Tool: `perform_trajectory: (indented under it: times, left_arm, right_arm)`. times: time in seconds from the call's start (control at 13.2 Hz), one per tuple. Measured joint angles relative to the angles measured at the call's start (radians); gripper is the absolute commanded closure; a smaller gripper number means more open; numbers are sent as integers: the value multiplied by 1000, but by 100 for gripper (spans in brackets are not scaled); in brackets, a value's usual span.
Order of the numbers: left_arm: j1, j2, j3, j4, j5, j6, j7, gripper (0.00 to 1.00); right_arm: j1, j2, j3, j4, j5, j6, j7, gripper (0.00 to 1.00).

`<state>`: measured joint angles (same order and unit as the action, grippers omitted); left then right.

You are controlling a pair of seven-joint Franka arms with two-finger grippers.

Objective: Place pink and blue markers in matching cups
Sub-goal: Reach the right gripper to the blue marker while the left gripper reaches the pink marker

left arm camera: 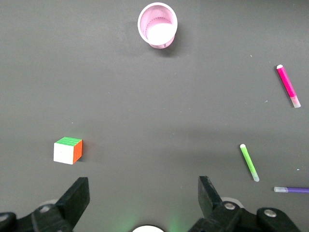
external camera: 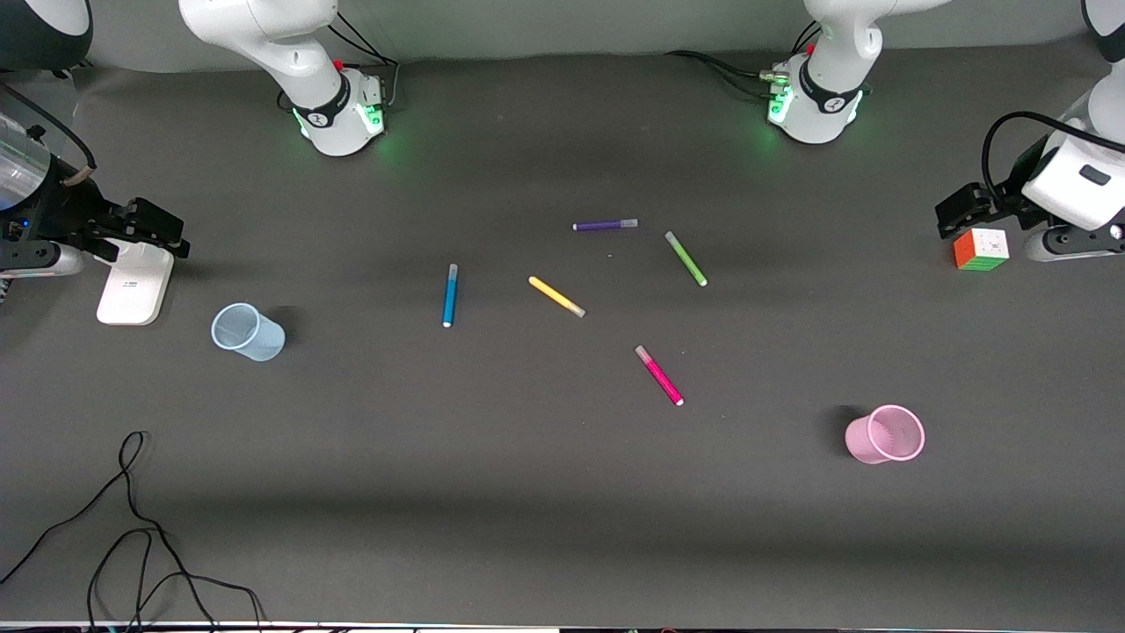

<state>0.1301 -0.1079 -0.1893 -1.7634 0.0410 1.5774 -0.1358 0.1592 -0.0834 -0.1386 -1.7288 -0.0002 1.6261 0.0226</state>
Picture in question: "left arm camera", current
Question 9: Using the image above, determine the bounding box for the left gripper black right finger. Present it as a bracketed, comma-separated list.
[187, 175, 301, 232]

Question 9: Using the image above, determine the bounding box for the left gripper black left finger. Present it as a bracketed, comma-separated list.
[0, 177, 91, 232]

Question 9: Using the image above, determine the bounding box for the pink marker pen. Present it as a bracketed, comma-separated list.
[276, 64, 302, 109]

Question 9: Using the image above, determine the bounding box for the colourful puzzle cube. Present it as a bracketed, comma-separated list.
[53, 136, 84, 165]

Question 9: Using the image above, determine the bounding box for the green marker pen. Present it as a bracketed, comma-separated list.
[239, 144, 260, 183]

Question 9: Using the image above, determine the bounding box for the purple marker pen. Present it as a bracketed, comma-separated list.
[274, 186, 309, 194]

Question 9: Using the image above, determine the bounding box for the pink ribbed plastic cup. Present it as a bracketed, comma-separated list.
[137, 2, 179, 50]

